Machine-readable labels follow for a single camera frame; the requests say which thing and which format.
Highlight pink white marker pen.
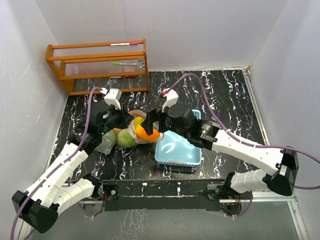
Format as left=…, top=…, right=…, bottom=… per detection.
left=110, top=42, right=138, bottom=47

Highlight orange yellow mango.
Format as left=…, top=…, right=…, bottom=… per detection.
left=135, top=127, right=161, bottom=142

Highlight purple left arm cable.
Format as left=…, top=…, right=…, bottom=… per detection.
left=9, top=86, right=103, bottom=240

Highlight green cabbage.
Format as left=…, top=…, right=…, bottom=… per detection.
left=117, top=129, right=136, bottom=148

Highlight wooden shelf rack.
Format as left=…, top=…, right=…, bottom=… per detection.
left=44, top=39, right=150, bottom=96

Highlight grey binder clip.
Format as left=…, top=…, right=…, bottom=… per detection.
left=137, top=58, right=146, bottom=68

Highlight clear orange-zip bag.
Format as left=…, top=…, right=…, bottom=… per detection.
left=95, top=128, right=120, bottom=155
left=113, top=110, right=164, bottom=149

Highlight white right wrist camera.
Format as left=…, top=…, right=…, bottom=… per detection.
left=161, top=88, right=179, bottom=113

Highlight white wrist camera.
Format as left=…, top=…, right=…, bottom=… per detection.
left=100, top=88, right=122, bottom=110
left=161, top=88, right=179, bottom=113

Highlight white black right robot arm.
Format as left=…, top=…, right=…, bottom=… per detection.
left=141, top=103, right=299, bottom=199

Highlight netted green melon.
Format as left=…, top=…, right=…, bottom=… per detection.
left=101, top=130, right=117, bottom=155

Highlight green capped marker pen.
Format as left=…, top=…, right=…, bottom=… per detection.
left=112, top=62, right=138, bottom=66

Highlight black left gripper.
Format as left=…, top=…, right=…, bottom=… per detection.
left=99, top=102, right=134, bottom=135

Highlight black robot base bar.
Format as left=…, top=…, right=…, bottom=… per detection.
left=74, top=178, right=253, bottom=212

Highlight light blue plastic basket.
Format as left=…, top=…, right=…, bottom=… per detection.
left=154, top=108, right=203, bottom=167

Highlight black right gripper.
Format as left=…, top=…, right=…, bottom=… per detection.
left=141, top=107, right=189, bottom=140

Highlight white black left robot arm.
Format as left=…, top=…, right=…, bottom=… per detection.
left=11, top=102, right=133, bottom=234

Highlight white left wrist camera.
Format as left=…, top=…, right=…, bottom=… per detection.
left=100, top=88, right=122, bottom=110

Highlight yellow starfruit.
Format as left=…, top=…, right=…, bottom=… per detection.
left=133, top=116, right=145, bottom=131

